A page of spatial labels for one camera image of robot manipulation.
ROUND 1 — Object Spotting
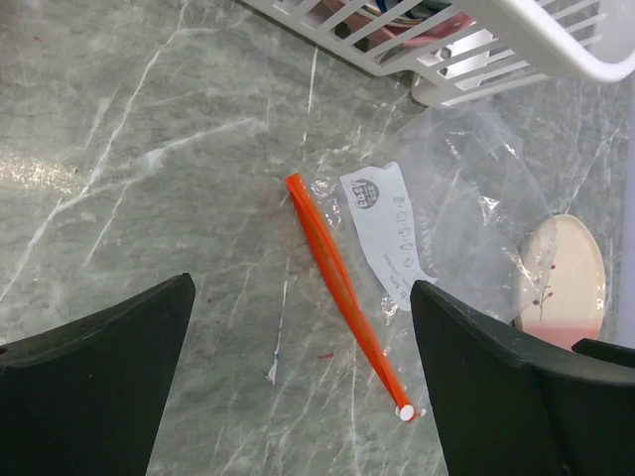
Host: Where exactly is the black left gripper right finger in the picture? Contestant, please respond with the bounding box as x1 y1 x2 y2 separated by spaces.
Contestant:
411 281 634 475

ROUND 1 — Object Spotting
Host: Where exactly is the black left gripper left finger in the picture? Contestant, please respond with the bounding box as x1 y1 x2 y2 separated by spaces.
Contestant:
1 274 195 475

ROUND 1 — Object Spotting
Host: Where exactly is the clear zip bag orange zipper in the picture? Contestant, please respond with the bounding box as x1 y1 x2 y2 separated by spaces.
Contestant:
285 101 556 421

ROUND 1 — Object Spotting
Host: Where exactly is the pink cream round plate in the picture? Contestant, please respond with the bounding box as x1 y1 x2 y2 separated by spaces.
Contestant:
513 214 606 350

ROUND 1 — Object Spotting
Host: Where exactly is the white plastic dish basket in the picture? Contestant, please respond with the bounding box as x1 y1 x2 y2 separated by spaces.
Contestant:
248 1 634 106

